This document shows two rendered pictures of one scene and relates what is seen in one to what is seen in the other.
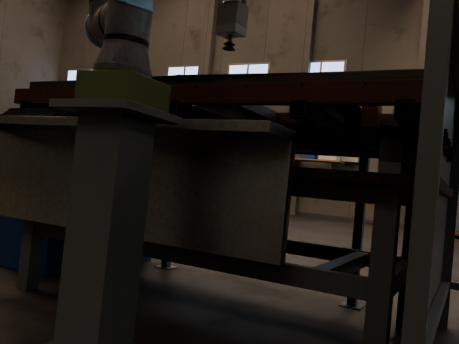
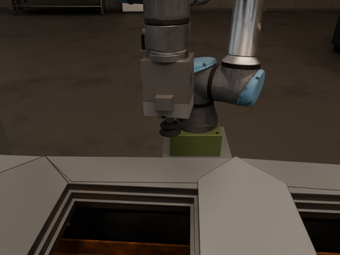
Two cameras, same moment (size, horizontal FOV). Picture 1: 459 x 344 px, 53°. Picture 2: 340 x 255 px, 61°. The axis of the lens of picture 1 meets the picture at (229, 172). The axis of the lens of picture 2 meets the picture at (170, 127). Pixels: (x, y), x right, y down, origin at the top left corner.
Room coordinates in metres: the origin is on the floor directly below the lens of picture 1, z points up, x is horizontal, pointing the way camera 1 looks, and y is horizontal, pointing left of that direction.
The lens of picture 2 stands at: (1.98, -0.16, 1.25)
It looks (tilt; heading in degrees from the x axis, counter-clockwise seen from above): 29 degrees down; 155
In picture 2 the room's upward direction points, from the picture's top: straight up
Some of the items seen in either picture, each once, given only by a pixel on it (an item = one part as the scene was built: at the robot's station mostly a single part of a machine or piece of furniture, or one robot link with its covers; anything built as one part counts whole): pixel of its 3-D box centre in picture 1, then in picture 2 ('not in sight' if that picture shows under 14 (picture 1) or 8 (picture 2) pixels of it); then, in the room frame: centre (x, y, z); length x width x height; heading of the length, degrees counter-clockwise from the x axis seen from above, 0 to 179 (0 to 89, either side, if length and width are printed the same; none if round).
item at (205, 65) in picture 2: (128, 15); (199, 78); (1.19, 0.30, 0.93); 0.13 x 0.12 x 0.14; 35
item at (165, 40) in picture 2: not in sight; (165, 36); (1.52, 0.04, 1.15); 0.08 x 0.08 x 0.05
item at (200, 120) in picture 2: (124, 59); (197, 110); (1.19, 0.30, 0.81); 0.15 x 0.15 x 0.10
